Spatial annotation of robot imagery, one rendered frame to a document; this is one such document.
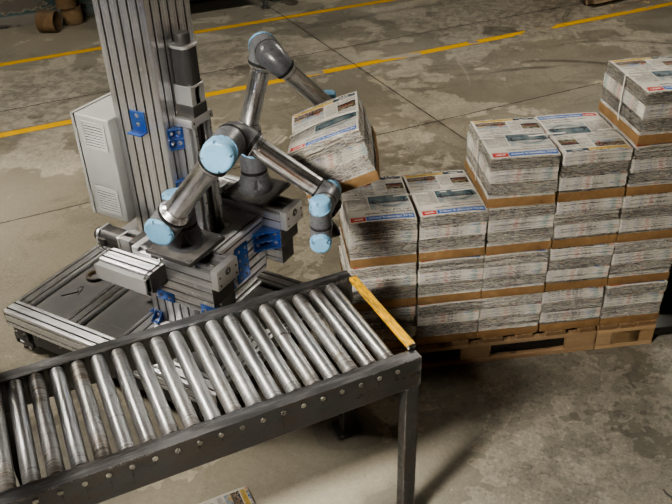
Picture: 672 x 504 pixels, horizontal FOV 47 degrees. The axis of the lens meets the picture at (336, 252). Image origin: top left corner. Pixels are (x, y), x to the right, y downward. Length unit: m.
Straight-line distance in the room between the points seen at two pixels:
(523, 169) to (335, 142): 0.79
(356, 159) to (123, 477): 1.38
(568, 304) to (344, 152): 1.35
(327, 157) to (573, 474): 1.58
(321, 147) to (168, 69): 0.66
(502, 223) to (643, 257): 0.70
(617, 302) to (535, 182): 0.82
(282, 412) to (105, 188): 1.44
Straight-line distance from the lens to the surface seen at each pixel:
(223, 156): 2.56
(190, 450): 2.31
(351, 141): 2.83
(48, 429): 2.43
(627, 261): 3.61
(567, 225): 3.37
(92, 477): 2.28
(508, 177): 3.16
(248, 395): 2.38
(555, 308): 3.61
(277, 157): 2.69
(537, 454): 3.33
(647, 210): 3.50
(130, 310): 3.80
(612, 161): 3.30
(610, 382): 3.72
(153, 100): 3.03
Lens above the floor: 2.44
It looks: 34 degrees down
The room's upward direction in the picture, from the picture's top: 2 degrees counter-clockwise
